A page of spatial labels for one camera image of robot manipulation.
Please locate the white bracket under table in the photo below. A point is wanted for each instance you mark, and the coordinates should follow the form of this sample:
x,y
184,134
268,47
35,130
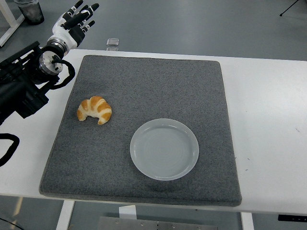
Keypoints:
x,y
127,212

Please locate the black tripod leg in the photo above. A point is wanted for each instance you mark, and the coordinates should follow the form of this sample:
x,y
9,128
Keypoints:
x,y
291,8

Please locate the pale grey round plate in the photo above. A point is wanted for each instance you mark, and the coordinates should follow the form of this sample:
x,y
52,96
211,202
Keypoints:
x,y
164,151

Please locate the black table control panel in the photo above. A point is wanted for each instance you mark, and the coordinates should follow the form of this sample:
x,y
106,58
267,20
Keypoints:
x,y
292,218

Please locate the grey metal plate with screws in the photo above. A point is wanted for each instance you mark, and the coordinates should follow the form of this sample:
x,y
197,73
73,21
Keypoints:
x,y
144,224

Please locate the white table leg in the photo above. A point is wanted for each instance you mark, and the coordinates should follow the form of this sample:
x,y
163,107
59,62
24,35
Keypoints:
x,y
247,221
64,215

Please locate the grey speckled square mat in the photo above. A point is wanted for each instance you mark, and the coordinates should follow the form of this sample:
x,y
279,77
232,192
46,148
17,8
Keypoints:
x,y
148,91

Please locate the dark translucent plastic cup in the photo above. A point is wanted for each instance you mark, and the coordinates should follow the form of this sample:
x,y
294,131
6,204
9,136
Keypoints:
x,y
32,13

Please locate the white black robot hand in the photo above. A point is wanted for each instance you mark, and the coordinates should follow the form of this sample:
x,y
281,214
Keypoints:
x,y
63,32

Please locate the golden croissant bread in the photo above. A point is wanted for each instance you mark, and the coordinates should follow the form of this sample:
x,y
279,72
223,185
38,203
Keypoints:
x,y
100,107

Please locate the white metal furniture frame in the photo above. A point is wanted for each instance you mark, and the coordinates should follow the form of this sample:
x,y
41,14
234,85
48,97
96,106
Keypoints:
x,y
10,26

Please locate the small clear floor box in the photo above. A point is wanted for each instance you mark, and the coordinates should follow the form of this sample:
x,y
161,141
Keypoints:
x,y
113,42

